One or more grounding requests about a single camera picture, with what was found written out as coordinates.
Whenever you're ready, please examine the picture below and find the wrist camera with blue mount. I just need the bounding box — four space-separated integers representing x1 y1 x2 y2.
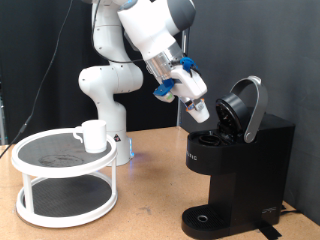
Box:
153 78 177 104

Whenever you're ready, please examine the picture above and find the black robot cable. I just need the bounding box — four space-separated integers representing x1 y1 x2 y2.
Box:
0 0 149 158

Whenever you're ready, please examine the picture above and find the black power cord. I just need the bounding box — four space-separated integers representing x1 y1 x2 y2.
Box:
279 203 303 217

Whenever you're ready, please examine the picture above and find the white mug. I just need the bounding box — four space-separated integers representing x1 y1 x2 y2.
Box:
72 119 108 154

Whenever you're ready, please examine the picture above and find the black backdrop curtain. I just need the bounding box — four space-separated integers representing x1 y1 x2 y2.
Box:
0 0 185 145

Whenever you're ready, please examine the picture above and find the black Keurig coffee machine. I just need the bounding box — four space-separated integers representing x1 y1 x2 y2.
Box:
180 75 296 240

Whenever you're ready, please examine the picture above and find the white two-tier turntable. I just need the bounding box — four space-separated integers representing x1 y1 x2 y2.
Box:
10 127 119 229

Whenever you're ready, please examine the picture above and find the translucent grey gripper finger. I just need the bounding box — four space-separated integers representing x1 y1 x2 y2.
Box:
194 97 206 110
184 99 196 112

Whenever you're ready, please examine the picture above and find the black tape strip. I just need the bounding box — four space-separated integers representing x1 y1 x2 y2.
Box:
255 222 283 240

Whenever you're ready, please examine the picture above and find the blue cable clip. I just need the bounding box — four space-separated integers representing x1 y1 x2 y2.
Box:
179 56 198 74

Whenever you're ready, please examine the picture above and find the grey metal post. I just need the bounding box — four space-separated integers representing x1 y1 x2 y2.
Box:
0 74 7 146

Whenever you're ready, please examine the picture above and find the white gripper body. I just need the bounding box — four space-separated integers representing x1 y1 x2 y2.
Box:
171 66 209 101

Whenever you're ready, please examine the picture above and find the silver vertical pole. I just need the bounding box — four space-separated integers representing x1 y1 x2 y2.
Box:
176 26 192 128

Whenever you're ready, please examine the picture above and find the white coffee pod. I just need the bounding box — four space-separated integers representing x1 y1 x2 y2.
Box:
189 104 211 124

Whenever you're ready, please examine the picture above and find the dark grey partition panel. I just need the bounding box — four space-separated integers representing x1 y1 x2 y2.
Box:
181 0 320 226

